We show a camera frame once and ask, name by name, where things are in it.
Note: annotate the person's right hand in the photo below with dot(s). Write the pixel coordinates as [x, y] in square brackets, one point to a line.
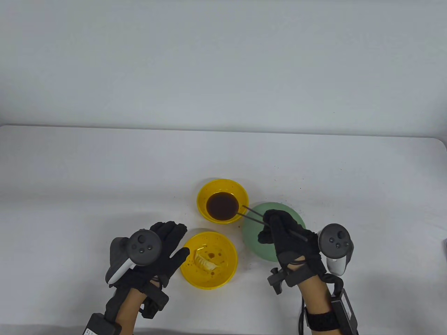
[293, 251]

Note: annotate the person's left hand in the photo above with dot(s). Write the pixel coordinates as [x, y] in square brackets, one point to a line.
[171, 237]

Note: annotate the pale pleated dumpling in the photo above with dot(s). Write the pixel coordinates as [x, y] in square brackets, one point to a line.
[204, 261]

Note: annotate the dark soy sauce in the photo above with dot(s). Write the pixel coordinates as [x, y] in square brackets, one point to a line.
[222, 206]

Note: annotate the yellow speckled dumpling bowl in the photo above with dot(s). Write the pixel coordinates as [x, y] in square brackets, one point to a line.
[223, 275]

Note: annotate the grey box on right forearm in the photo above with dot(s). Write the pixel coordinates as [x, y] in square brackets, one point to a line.
[344, 307]

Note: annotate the person's right forearm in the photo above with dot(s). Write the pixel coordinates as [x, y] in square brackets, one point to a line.
[314, 296]

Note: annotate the person's left forearm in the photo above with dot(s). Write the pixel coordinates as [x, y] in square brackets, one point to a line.
[127, 310]

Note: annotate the black box on left forearm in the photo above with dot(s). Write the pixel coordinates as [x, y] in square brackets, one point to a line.
[101, 326]

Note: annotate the yellow sauce bowl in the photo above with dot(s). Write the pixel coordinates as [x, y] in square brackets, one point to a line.
[202, 195]

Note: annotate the grey white left hand controller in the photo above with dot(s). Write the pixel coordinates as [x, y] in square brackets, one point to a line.
[143, 246]

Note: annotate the grey white hand controller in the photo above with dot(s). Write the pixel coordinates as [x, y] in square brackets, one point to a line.
[335, 240]
[143, 246]

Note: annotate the green round plate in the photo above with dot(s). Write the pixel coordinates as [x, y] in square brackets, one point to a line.
[255, 237]

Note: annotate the grey white right hand controller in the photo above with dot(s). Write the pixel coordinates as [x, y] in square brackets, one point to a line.
[335, 240]

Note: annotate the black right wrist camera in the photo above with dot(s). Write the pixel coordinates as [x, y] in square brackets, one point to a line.
[277, 281]

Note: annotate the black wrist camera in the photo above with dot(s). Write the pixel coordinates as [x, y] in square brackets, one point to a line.
[277, 281]
[155, 303]

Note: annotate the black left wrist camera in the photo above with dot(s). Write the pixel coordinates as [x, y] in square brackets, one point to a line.
[155, 303]

